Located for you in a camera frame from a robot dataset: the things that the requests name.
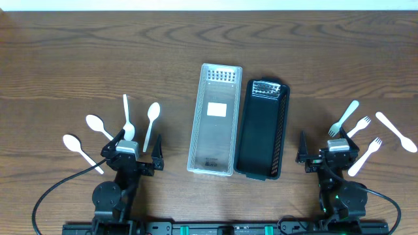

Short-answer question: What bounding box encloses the white fork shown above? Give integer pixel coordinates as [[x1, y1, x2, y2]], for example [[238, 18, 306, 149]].
[[347, 137, 382, 177], [347, 116, 371, 138]]

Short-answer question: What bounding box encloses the pale blue plastic fork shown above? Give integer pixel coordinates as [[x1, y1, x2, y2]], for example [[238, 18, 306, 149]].
[[328, 100, 359, 137]]

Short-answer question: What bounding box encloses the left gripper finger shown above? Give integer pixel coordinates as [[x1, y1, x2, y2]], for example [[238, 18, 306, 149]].
[[151, 134, 163, 159], [103, 129, 125, 151]]

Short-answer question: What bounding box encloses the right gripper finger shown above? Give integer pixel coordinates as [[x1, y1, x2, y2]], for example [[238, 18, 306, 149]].
[[297, 131, 308, 157], [339, 127, 359, 152]]

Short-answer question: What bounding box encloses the black plastic basket tray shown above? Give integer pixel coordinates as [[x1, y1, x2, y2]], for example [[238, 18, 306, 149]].
[[234, 77, 290, 181]]

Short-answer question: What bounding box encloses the white label sticker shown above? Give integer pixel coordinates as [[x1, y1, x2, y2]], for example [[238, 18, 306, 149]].
[[206, 102, 227, 118]]

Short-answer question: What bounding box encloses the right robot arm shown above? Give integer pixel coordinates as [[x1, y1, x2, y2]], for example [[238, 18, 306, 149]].
[[296, 129, 368, 233]]

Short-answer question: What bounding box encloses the clear plastic basket tray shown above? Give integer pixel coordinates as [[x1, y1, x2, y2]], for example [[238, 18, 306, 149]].
[[187, 63, 242, 176]]

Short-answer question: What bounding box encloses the white spoon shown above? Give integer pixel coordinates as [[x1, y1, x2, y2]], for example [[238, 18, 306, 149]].
[[63, 134, 96, 166], [86, 114, 113, 140], [142, 102, 161, 153], [375, 112, 417, 153]]

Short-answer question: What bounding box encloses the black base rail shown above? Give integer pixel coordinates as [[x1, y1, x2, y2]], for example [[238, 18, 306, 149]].
[[62, 219, 389, 235]]

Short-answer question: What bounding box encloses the white spoon handle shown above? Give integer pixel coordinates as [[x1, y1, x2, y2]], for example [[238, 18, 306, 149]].
[[123, 94, 135, 141]]

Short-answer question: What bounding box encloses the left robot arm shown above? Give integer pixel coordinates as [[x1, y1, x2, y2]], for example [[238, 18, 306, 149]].
[[86, 129, 164, 235]]

